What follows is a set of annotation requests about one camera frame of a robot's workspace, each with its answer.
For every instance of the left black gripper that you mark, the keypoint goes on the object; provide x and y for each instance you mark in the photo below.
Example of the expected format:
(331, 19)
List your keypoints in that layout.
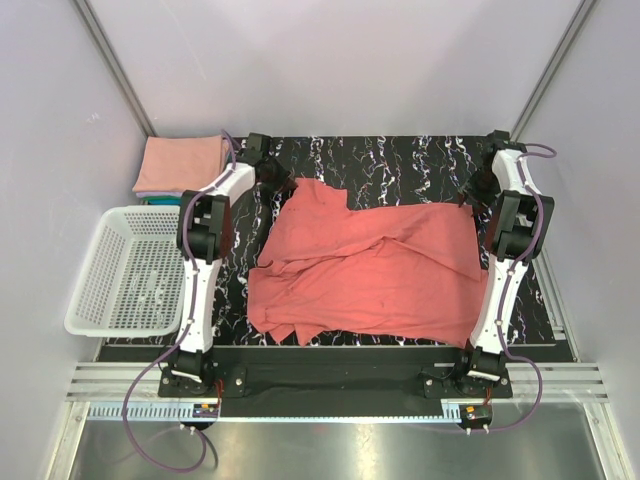
(282, 179)

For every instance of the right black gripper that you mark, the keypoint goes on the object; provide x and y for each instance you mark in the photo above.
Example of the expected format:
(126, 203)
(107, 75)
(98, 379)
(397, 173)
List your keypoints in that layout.
(484, 199)

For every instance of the red t shirt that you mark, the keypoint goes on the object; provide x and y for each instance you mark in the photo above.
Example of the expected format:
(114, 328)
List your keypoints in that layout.
(411, 271)

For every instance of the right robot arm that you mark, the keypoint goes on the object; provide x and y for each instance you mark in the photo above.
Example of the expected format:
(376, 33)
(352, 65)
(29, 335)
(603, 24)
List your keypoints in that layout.
(519, 221)

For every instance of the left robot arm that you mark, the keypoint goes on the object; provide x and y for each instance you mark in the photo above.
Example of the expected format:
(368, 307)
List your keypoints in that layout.
(204, 239)

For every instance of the folded pink t shirt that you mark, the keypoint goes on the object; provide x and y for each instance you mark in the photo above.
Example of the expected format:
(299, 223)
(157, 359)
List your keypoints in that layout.
(174, 165)

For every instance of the folded lilac t shirt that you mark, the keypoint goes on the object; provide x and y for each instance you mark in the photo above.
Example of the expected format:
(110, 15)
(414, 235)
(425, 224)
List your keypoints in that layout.
(154, 194)

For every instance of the white plastic basket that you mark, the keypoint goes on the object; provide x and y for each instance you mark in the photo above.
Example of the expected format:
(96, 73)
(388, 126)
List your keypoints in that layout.
(131, 284)

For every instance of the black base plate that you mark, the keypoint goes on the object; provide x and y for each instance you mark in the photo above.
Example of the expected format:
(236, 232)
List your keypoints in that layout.
(366, 375)

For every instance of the white slotted cable duct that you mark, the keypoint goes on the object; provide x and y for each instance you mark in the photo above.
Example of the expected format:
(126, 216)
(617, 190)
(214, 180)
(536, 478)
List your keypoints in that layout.
(237, 411)

